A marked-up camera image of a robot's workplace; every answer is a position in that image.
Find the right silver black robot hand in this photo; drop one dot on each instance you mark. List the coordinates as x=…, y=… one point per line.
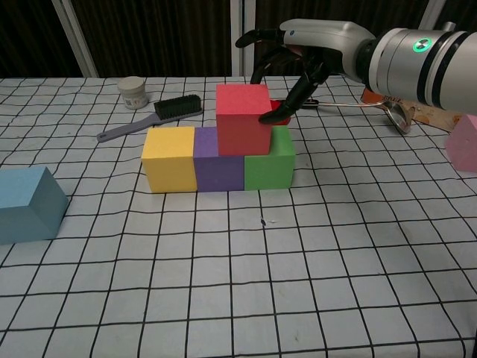
x=328, y=37

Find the red foam cube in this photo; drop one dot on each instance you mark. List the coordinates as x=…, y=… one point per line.
x=242, y=134

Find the green foam cube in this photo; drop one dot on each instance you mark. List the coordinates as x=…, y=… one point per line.
x=270, y=171

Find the yellow foam cube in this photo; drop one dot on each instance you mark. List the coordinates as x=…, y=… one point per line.
x=169, y=164

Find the light blue foam cube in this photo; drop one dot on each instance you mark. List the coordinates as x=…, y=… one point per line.
x=26, y=209

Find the red round plastic lid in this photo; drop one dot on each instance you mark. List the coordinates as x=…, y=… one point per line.
x=274, y=106

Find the orange biscuit carton box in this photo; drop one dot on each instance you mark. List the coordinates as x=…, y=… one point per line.
x=436, y=117

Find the grey brush with black bristles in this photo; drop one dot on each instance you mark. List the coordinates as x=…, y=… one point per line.
x=179, y=106

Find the pink foam cube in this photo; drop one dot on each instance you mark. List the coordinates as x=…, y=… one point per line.
x=464, y=145

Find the purple foam cube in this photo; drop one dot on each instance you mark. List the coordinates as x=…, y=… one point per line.
x=218, y=173

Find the small white round jar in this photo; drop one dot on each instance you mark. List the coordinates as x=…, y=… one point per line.
x=132, y=93

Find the light blue checkered tablecloth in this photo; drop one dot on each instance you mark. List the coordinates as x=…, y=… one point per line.
x=238, y=279

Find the white partition frame post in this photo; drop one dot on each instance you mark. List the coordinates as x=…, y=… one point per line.
x=428, y=13
x=242, y=15
x=76, y=41

